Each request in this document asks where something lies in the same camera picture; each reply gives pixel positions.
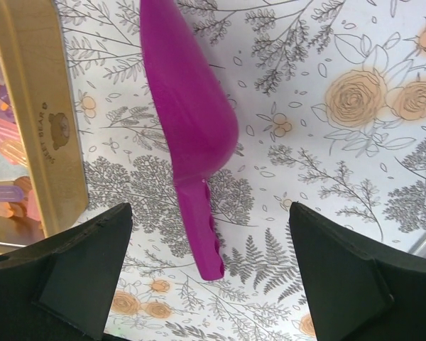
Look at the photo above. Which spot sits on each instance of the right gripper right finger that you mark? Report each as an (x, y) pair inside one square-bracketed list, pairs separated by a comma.
[(357, 288)]

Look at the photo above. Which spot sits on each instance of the magenta plastic scoop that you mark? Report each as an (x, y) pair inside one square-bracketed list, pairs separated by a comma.
[(199, 124)]

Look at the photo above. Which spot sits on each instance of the floral table mat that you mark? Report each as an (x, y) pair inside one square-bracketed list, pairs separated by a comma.
[(331, 102)]

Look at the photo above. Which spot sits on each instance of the tin of popsicle candies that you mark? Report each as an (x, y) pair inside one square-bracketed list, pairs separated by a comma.
[(32, 56)]

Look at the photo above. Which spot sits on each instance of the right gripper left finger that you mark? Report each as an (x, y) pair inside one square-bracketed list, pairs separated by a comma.
[(62, 288)]

